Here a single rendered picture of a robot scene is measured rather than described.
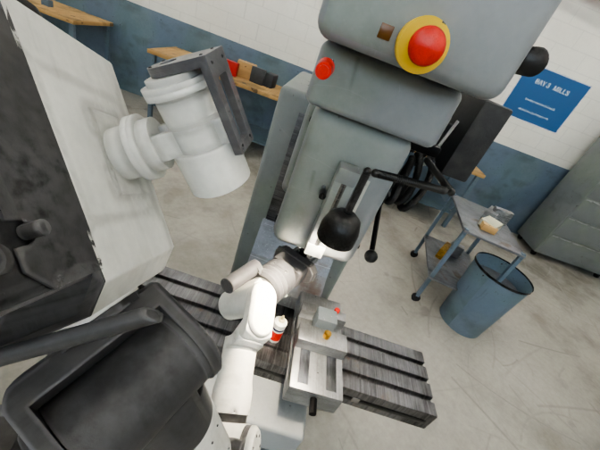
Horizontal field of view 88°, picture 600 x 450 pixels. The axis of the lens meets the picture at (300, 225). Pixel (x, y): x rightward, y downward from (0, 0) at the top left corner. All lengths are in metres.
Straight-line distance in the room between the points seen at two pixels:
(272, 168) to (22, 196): 0.96
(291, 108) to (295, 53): 3.87
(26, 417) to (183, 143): 0.25
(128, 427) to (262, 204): 0.97
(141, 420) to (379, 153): 0.52
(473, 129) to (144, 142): 0.81
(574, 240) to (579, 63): 2.36
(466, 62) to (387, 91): 0.13
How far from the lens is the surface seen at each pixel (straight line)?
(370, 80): 0.55
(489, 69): 0.49
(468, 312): 3.04
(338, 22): 0.45
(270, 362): 1.01
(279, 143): 1.11
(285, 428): 1.03
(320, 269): 1.27
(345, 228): 0.53
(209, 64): 0.29
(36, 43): 0.33
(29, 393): 0.35
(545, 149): 5.88
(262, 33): 5.01
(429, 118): 0.58
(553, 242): 5.84
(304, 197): 0.65
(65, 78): 0.34
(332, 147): 0.61
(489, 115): 0.96
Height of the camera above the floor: 1.74
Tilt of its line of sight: 32 degrees down
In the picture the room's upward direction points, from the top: 22 degrees clockwise
